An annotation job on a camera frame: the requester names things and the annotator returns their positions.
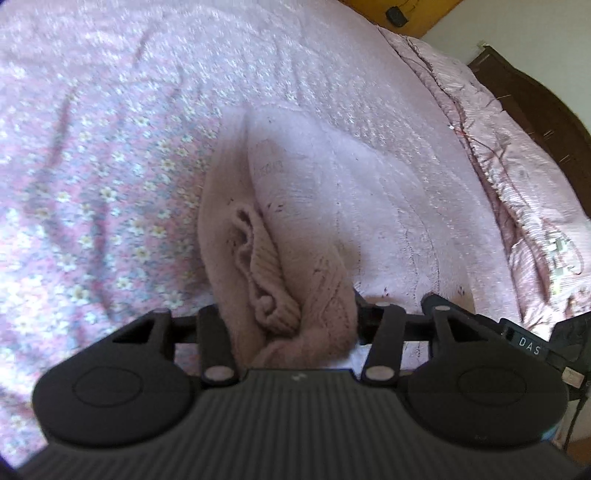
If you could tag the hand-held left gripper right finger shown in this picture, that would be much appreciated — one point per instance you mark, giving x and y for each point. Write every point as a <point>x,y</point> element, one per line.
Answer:
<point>362,318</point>

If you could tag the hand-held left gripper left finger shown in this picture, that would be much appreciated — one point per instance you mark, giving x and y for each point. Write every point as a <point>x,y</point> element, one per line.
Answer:
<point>214,337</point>

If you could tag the pink knit sweater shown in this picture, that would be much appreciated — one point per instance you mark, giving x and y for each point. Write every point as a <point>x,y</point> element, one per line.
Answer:
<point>323,194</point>

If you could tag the pink quilted blanket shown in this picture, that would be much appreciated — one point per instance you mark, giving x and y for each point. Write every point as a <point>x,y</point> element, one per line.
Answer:
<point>508,152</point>

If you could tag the floral pink bed sheet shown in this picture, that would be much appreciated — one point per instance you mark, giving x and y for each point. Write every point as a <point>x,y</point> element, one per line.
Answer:
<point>92,138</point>

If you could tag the dark wooden headboard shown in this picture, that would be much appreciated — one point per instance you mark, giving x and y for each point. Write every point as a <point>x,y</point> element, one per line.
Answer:
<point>531,87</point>

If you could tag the small black device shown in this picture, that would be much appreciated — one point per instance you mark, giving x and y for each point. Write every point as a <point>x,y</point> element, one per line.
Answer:
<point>396,16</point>

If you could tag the yellow wooden wardrobe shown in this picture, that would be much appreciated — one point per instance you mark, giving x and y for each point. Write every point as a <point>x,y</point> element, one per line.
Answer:
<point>429,14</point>

